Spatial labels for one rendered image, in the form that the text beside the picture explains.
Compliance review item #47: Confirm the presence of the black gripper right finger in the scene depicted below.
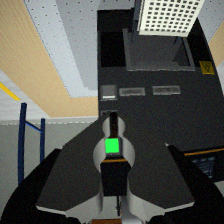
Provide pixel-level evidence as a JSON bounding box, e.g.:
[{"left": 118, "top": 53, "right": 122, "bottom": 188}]
[{"left": 114, "top": 111, "right": 224, "bottom": 224}]

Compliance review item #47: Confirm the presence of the white plate with grid of square wells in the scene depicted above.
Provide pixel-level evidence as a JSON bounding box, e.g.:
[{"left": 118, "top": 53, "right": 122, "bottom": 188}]
[{"left": 137, "top": 0, "right": 205, "bottom": 37}]

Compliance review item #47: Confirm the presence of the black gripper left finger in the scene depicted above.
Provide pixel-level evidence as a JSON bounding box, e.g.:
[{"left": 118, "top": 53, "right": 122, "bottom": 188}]
[{"left": 0, "top": 111, "right": 114, "bottom": 224}]

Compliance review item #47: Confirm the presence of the white roll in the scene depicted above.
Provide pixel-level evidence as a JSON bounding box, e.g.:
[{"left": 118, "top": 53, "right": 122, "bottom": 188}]
[{"left": 120, "top": 196, "right": 141, "bottom": 224}]

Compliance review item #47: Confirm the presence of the grey perforated base plate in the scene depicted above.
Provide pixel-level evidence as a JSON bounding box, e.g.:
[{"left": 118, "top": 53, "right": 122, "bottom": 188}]
[{"left": 22, "top": 0, "right": 224, "bottom": 98}]

